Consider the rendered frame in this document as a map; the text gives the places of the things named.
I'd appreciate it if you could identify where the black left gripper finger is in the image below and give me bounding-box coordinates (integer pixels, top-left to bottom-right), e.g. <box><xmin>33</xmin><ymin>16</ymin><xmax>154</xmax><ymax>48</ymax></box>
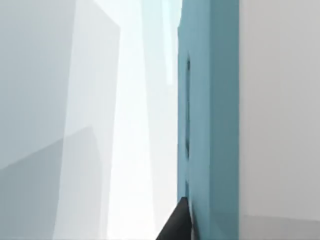
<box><xmin>155</xmin><ymin>196</ymin><xmax>195</xmax><ymax>240</ymax></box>

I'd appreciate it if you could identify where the light blue rack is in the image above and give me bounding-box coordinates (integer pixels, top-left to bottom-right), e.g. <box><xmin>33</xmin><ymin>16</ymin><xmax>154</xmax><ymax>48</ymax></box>
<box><xmin>176</xmin><ymin>0</ymin><xmax>241</xmax><ymax>240</ymax></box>

